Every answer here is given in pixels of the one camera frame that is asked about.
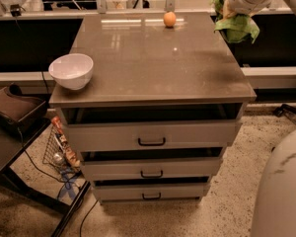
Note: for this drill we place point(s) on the yellow taped gripper finger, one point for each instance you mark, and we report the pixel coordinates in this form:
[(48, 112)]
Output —
[(227, 11)]

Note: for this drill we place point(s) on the green rice chip bag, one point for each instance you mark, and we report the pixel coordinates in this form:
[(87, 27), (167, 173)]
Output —
[(237, 29)]

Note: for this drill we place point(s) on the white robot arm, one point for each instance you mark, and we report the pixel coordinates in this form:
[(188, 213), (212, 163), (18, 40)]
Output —
[(275, 206)]

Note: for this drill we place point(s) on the white bowl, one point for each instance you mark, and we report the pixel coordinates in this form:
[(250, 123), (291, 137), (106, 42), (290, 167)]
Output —
[(72, 71)]

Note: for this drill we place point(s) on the dark brown bag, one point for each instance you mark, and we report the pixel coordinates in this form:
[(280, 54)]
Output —
[(19, 112)]

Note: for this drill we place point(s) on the orange fruit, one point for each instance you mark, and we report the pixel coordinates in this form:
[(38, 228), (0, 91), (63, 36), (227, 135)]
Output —
[(170, 19)]

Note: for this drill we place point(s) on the grey drawer cabinet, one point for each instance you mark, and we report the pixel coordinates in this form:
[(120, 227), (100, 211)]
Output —
[(145, 72)]

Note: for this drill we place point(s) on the black office chair base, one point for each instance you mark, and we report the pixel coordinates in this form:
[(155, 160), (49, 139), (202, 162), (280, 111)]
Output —
[(287, 111)]

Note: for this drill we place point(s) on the middle drawer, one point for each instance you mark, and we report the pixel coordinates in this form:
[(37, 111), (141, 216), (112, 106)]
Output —
[(150, 168)]

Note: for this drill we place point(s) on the drawer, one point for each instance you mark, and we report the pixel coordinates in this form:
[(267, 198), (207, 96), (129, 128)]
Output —
[(150, 168), (150, 192), (151, 135)]

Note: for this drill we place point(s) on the top drawer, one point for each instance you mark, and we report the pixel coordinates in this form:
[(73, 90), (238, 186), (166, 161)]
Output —
[(151, 135)]

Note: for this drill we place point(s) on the bottom drawer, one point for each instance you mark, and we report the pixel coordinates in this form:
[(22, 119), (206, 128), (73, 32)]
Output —
[(150, 192)]

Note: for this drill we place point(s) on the blue tape strip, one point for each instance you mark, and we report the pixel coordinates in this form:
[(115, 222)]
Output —
[(69, 185)]

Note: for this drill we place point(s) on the black side table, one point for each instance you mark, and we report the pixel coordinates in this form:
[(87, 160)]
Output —
[(28, 188)]

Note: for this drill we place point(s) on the wire basket with snacks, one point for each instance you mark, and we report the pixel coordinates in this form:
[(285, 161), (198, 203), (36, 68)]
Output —
[(58, 153)]

